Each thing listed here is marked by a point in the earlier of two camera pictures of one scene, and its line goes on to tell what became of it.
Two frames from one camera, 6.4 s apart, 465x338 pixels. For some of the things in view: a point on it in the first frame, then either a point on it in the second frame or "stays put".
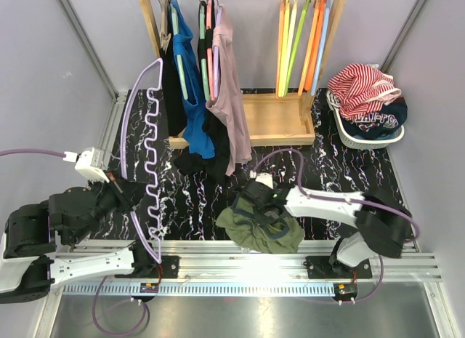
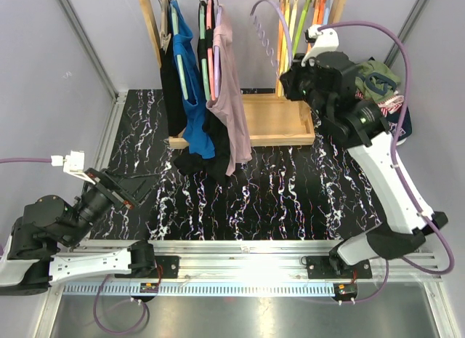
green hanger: [204, 60] stays put
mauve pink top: [227, 107] stays put
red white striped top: [360, 91] to [388, 106]
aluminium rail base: [375, 286] stays put
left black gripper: [128, 193] stays put
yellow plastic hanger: [284, 49] stays put
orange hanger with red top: [280, 38] stays put
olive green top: [285, 236] to [375, 81]
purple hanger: [157, 256] to [263, 38]
